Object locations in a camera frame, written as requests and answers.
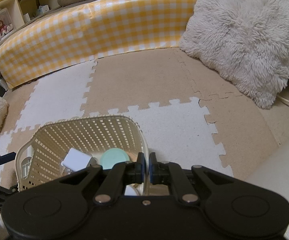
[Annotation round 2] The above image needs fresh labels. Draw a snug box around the white round tape measure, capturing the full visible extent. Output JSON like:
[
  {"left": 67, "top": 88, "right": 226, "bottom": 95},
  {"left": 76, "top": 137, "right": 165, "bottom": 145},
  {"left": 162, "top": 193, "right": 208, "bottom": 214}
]
[{"left": 125, "top": 185, "right": 139, "bottom": 196}]

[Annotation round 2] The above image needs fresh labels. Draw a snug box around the mint green round tin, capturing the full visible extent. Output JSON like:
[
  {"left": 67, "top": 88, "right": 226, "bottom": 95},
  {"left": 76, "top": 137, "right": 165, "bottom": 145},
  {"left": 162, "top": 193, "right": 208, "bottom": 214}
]
[{"left": 100, "top": 148, "right": 130, "bottom": 170}]

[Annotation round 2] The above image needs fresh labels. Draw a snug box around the cream plastic woven basket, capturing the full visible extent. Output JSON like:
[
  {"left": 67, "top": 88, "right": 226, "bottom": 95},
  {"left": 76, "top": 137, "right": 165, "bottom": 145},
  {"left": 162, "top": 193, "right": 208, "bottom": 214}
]
[{"left": 15, "top": 114, "right": 149, "bottom": 191}]

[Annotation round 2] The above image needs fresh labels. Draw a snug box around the white power adapter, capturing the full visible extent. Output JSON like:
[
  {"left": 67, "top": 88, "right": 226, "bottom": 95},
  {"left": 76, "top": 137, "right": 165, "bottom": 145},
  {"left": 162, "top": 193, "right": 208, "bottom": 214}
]
[{"left": 61, "top": 148, "right": 92, "bottom": 172}]

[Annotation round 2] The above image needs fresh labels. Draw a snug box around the clear box of screws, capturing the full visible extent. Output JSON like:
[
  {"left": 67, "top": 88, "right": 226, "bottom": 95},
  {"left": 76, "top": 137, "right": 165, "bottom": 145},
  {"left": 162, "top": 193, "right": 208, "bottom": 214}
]
[{"left": 61, "top": 167, "right": 73, "bottom": 177}]

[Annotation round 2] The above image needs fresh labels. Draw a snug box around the doll in clear case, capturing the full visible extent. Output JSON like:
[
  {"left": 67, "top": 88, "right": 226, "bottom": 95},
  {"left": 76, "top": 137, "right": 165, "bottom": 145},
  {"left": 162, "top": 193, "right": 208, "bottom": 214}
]
[{"left": 0, "top": 8, "right": 14, "bottom": 39}]

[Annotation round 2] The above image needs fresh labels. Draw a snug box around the yellow checkered bed cover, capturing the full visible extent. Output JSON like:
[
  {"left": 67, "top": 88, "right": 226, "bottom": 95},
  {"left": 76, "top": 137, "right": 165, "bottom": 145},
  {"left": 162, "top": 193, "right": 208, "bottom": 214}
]
[{"left": 0, "top": 0, "right": 197, "bottom": 88}]

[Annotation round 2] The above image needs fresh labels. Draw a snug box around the right fluffy white cushion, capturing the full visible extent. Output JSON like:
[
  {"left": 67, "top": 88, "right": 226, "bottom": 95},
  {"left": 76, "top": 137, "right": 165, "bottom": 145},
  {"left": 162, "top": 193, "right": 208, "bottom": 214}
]
[{"left": 179, "top": 0, "right": 289, "bottom": 109}]

